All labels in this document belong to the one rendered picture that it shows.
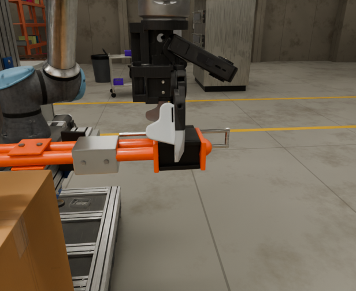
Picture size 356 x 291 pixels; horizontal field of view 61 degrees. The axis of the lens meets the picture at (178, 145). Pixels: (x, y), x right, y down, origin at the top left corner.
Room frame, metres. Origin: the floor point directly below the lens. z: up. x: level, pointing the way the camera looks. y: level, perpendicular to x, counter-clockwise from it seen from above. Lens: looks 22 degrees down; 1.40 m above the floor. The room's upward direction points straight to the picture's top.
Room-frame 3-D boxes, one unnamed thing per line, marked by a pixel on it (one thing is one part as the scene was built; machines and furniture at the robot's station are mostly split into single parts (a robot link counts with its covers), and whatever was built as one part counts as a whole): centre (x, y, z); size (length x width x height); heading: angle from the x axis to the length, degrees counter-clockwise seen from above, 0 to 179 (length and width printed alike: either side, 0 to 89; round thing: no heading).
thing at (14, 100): (0.97, 0.51, 1.20); 0.13 x 0.12 x 0.14; 125
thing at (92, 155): (0.46, 0.14, 1.20); 0.07 x 0.07 x 0.04; 6
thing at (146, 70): (0.48, 0.03, 1.34); 0.09 x 0.08 x 0.12; 96
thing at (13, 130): (0.97, 0.52, 1.09); 0.15 x 0.15 x 0.10
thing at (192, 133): (0.47, 0.00, 1.20); 0.08 x 0.07 x 0.05; 96
